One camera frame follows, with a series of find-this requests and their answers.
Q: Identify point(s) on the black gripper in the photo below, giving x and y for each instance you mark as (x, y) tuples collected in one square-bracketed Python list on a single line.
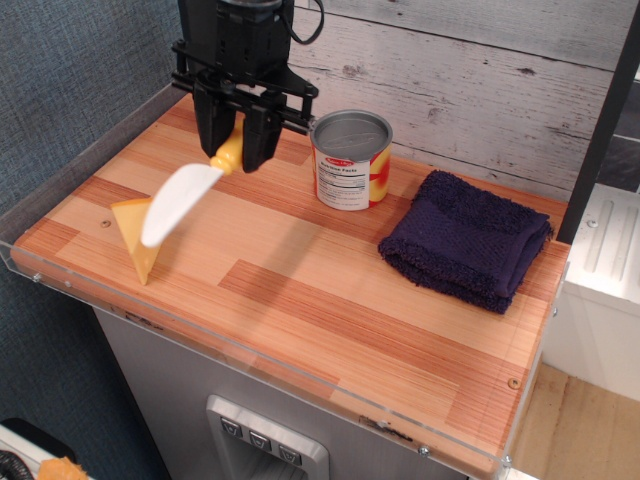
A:
[(233, 56)]

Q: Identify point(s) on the yellow handled toy knife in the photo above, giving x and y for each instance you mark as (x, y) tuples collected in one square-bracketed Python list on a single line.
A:
[(186, 187)]

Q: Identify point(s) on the dark blue folded towel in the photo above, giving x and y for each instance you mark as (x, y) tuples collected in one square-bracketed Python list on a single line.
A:
[(466, 242)]

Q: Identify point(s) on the toy food can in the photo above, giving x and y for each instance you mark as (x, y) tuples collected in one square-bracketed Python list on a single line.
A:
[(351, 159)]

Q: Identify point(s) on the yellow toy cheese wedge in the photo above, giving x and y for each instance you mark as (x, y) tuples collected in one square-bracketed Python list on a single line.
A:
[(130, 216)]

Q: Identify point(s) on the clear acrylic table guard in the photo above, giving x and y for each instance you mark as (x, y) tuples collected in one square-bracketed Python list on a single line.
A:
[(264, 277)]

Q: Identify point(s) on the silver toy fridge cabinet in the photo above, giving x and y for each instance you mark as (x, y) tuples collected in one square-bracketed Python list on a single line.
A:
[(172, 384)]

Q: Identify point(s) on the silver dispenser button panel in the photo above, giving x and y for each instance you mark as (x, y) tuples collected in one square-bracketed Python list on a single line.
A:
[(251, 446)]

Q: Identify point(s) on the black orange object bottom left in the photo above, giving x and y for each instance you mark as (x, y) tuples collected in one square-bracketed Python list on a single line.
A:
[(28, 452)]

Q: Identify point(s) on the white ribbed appliance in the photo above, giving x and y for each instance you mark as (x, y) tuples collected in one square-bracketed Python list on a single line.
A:
[(593, 333)]

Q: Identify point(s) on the dark vertical post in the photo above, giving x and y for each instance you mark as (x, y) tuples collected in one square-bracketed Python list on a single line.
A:
[(612, 108)]

